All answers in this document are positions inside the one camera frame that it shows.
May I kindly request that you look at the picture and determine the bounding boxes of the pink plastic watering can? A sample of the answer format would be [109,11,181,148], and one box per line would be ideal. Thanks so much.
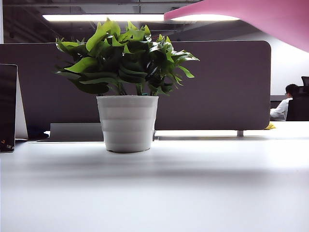
[164,0,309,53]

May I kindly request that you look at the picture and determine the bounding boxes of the white ribbed plant pot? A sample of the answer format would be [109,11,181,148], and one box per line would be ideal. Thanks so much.
[96,95,159,153]

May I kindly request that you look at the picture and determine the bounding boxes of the green leafy plant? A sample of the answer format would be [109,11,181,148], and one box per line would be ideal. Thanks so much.
[54,17,200,97]

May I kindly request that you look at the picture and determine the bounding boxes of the dark grey desk partition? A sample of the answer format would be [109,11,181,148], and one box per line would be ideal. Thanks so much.
[0,40,272,140]

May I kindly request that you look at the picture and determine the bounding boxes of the long ceiling light strip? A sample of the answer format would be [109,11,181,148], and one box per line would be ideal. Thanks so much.
[42,14,241,22]

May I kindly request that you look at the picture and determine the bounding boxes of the seated person in white shirt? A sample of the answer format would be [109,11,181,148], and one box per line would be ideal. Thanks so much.
[269,84,299,121]

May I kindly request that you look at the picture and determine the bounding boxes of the black office chair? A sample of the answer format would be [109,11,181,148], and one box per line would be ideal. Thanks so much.
[285,76,309,122]

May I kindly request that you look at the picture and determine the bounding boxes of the black monitor with white frame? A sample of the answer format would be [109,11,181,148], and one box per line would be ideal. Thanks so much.
[0,63,29,154]

